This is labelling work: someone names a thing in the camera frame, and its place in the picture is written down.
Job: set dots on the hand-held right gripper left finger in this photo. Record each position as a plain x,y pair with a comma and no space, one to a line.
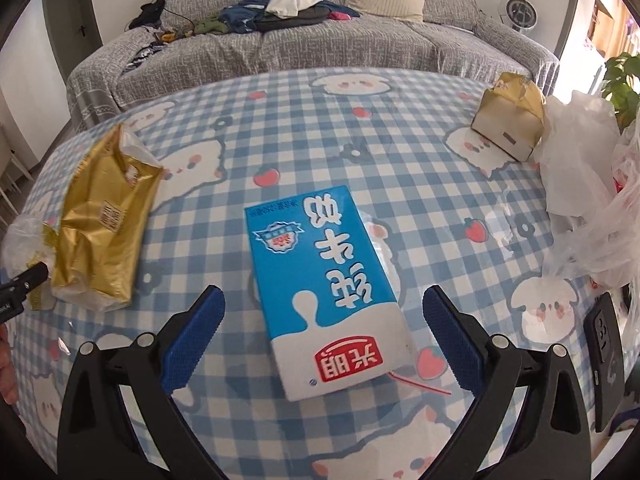
192,345

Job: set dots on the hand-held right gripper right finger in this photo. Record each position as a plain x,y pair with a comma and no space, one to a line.
452,345

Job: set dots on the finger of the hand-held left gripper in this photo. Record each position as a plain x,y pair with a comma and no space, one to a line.
25,282

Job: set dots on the gold foil bag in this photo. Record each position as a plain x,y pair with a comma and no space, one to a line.
100,225

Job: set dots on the blue white milk carton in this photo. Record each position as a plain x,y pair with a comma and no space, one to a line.
320,285

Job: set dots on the person's left hand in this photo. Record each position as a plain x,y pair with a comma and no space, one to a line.
6,375

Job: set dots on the clear plastic wrapper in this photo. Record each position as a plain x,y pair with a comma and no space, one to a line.
22,235

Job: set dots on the clear plastic film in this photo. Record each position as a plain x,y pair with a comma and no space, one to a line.
505,220

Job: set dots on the black phone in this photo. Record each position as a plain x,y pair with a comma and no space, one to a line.
606,360

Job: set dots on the translucent plastic bag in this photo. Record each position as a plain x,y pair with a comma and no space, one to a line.
610,230

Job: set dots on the blue checked cartoon tablecloth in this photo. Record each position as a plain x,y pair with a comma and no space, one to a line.
400,150

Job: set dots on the white plastic bag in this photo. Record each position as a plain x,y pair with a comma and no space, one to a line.
580,160

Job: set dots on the gold white paper package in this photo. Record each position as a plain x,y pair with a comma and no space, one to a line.
510,115

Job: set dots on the black cloth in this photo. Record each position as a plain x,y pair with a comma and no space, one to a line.
147,14

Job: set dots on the grey covered sofa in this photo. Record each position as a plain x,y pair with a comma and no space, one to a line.
310,55

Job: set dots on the green houseplant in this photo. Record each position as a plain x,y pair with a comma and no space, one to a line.
622,80

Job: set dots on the olive green cloth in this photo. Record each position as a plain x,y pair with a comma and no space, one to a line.
209,26

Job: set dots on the pile of clothes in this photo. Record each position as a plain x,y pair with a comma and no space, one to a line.
245,10

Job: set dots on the white fan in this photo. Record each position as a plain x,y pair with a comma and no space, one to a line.
520,12

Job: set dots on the white garment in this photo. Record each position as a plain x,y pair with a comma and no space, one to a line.
292,2

